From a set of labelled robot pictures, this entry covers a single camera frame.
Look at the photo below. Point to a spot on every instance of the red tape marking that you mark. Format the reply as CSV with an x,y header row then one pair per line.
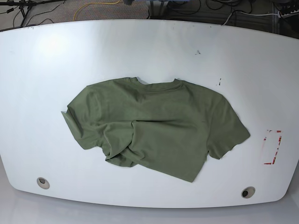
x,y
271,144

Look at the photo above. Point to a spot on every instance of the white power strip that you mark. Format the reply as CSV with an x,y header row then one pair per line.
x,y
288,11

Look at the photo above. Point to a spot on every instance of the right table cable grommet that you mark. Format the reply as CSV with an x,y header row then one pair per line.
x,y
248,192

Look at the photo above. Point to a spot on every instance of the green T-shirt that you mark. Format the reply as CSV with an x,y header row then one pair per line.
x,y
168,127

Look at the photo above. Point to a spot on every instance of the table cable grommet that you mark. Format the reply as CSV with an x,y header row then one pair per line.
x,y
248,192
43,183

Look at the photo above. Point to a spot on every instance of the left table cable grommet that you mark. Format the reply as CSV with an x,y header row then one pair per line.
x,y
43,183

